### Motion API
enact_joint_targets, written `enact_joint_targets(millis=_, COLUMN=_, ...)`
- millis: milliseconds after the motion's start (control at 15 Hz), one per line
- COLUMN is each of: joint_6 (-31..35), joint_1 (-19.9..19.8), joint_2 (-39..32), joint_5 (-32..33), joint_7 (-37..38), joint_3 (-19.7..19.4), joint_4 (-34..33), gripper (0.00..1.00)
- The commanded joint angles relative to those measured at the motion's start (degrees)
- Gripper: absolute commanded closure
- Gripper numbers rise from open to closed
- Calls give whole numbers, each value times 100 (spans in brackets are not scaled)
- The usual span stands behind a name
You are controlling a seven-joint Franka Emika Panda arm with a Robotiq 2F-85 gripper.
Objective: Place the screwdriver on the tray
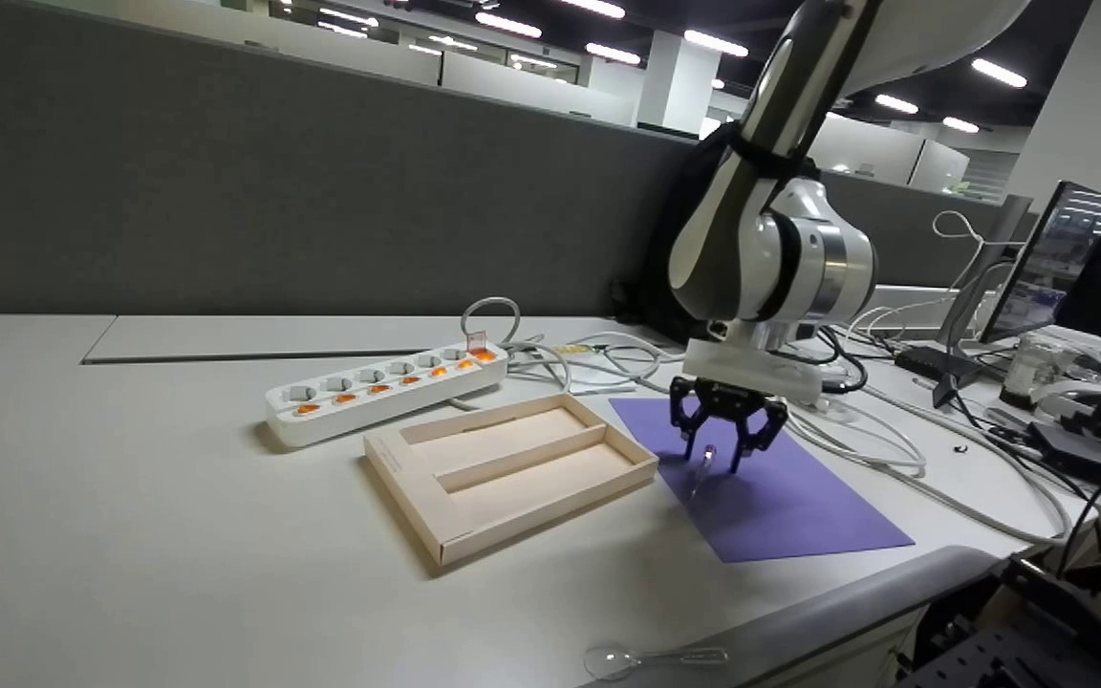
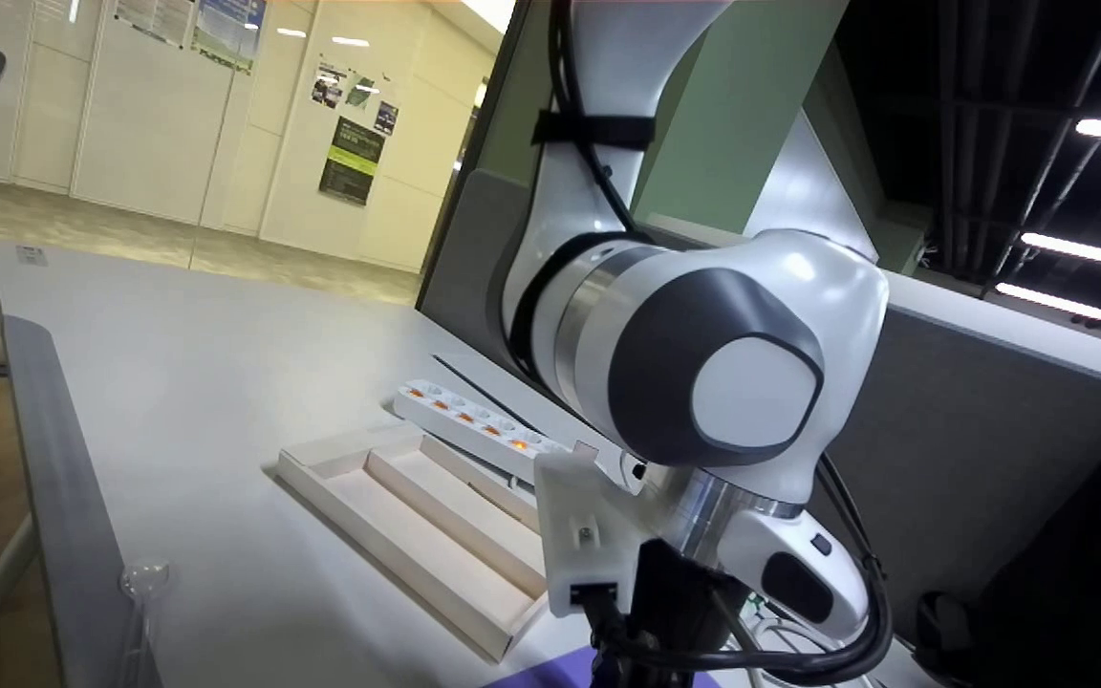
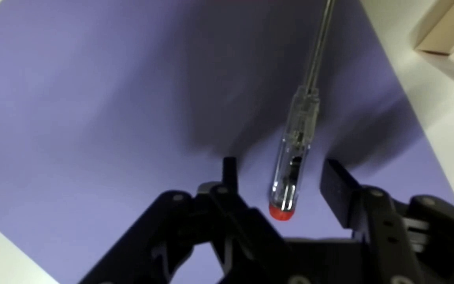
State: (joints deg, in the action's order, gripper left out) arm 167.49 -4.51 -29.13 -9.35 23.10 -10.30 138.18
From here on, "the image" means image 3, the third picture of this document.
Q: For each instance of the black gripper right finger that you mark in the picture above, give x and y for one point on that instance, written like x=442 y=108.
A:
x=395 y=231

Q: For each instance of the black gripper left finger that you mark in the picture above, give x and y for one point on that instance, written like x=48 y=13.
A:
x=212 y=231

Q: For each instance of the clear screwdriver red cap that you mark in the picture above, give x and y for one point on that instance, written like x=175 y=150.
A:
x=295 y=152

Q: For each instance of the purple paper sheet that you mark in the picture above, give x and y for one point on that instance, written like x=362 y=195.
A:
x=106 y=120

